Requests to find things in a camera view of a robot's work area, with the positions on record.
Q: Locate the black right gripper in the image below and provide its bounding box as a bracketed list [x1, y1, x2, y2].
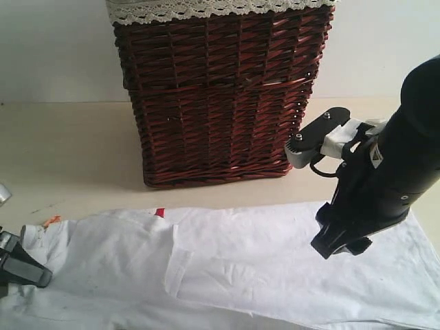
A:
[311, 137, 413, 259]

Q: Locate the white t-shirt with red lettering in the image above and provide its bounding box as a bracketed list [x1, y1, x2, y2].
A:
[1, 202, 439, 329]

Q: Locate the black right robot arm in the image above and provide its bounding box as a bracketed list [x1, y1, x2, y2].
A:
[311, 56, 439, 259]

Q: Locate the dark brown wicker basket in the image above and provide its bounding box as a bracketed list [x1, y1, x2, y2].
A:
[113, 5, 335, 188]

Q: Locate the grey floral basket liner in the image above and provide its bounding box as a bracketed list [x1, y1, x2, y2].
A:
[105, 0, 337, 25]

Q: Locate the orange neck label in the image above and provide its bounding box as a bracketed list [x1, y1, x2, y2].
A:
[42, 215, 61, 228]

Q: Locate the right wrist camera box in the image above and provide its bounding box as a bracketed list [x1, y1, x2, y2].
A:
[285, 107, 387, 169]

